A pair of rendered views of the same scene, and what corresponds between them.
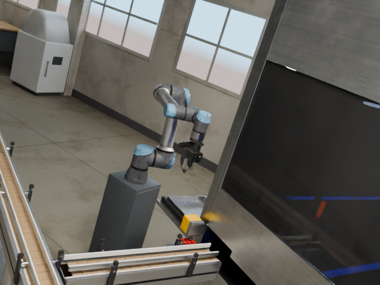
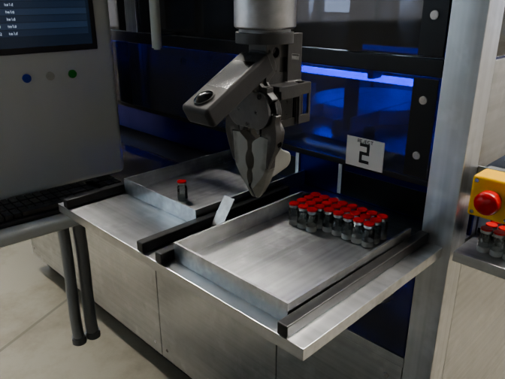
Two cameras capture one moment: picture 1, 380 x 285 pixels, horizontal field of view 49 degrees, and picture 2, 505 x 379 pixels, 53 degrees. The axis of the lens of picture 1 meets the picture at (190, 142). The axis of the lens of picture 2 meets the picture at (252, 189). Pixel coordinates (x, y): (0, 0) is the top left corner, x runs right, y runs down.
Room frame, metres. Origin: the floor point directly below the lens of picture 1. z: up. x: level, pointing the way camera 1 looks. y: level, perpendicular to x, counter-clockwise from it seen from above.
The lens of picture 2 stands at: (2.24, 0.61, 1.31)
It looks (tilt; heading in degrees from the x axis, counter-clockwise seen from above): 21 degrees down; 262
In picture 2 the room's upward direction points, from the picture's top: straight up
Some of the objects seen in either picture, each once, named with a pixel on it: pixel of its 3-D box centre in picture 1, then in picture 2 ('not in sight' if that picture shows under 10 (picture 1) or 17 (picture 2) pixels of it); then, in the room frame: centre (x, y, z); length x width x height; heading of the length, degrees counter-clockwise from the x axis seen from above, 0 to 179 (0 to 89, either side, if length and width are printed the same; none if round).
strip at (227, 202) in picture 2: not in sight; (202, 220); (2.21, -0.27, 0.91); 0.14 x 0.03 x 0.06; 36
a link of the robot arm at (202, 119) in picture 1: (202, 121); not in sight; (2.14, -0.03, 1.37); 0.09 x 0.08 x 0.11; 23
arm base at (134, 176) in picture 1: (137, 172); not in sight; (2.48, 0.26, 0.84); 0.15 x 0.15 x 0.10
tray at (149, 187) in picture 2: not in sight; (216, 180); (2.17, -0.52, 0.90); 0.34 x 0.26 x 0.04; 37
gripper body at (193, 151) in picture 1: (194, 150); (268, 80); (2.13, -0.03, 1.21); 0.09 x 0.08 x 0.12; 37
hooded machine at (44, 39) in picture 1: (44, 51); not in sight; (6.42, 2.61, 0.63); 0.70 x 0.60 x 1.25; 60
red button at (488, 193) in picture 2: not in sight; (488, 201); (1.75, -0.10, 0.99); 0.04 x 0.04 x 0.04; 37
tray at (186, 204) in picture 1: (201, 214); (295, 244); (2.05, -0.18, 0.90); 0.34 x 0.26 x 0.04; 37
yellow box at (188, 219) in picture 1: (191, 224); (499, 195); (1.72, -0.12, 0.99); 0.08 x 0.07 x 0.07; 37
